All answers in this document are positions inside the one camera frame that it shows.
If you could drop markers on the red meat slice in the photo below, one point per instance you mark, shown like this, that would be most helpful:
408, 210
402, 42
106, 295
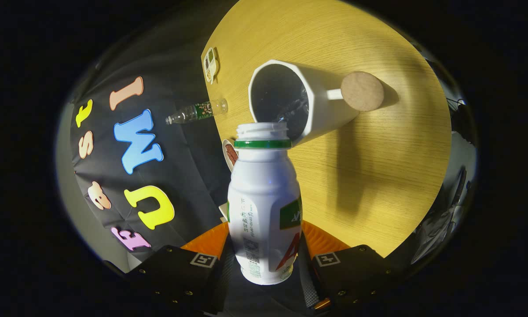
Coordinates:
232, 154

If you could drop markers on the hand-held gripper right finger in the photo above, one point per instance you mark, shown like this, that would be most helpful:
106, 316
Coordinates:
356, 268

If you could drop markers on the white plate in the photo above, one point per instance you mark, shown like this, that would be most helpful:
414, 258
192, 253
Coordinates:
225, 156

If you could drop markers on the wooden table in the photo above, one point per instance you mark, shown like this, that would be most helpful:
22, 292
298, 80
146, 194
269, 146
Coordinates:
378, 176

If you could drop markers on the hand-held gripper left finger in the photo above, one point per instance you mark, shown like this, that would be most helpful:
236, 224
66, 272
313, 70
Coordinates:
176, 273

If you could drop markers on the white toaster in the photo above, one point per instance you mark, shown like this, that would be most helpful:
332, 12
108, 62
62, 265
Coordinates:
223, 212

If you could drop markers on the white compartment tray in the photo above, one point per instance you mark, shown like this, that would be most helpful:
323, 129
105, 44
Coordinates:
210, 65

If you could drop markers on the clear plastic water bottle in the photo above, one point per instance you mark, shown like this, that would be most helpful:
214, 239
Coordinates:
200, 111

